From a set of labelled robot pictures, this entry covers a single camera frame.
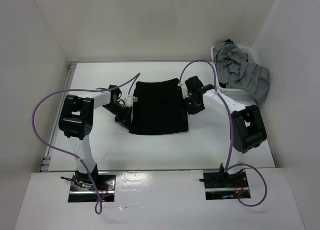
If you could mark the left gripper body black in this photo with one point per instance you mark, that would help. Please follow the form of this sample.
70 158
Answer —
121 113

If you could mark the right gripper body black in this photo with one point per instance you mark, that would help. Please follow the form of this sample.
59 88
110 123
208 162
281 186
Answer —
192 107

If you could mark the black skirt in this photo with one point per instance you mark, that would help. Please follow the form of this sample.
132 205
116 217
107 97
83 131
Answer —
159 109

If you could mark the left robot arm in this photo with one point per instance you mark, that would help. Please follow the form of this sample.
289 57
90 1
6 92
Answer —
76 122

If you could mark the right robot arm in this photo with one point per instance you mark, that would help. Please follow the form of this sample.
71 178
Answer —
247 129

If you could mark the white plastic basket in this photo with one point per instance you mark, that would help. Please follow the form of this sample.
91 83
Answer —
252 57

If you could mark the grey skirt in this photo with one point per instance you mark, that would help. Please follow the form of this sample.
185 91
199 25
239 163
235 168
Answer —
235 71

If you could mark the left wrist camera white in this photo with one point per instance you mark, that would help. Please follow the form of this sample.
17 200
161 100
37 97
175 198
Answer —
130 100

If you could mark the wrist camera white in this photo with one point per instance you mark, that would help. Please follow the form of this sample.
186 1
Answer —
184 90
130 100

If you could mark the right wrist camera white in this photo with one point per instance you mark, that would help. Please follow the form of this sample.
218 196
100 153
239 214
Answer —
184 90

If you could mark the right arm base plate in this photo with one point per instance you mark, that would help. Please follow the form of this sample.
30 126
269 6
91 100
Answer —
222 186

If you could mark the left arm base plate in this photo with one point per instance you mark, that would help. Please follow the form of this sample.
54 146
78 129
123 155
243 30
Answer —
84 192

